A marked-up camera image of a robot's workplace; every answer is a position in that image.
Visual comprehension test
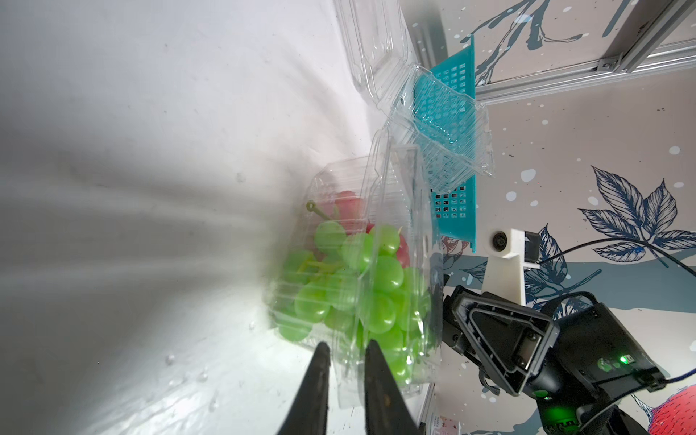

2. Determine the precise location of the red grape bunch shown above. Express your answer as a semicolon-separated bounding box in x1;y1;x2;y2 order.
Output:
317;190;411;268

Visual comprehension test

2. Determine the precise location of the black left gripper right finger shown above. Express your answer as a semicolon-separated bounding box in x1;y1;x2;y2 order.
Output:
364;340;420;435

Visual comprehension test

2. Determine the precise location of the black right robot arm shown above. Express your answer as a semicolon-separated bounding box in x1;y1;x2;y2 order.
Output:
442;286;695;434

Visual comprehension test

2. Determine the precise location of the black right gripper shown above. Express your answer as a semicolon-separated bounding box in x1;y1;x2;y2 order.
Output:
442;286;565;402

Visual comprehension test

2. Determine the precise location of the clear clamshell container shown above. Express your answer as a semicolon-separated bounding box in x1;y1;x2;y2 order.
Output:
265;127;443;408
335;1;494;191

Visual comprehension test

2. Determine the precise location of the teal plastic basket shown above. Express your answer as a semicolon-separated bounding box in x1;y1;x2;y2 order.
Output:
413;38;480;252

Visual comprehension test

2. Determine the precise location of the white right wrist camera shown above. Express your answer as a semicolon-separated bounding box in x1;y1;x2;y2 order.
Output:
482;228;541;306

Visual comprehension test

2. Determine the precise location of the green grape bunch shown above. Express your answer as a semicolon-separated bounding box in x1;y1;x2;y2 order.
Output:
266;220;438;386

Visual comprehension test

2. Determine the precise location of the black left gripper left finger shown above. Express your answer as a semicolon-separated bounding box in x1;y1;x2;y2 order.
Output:
277;342;331;435

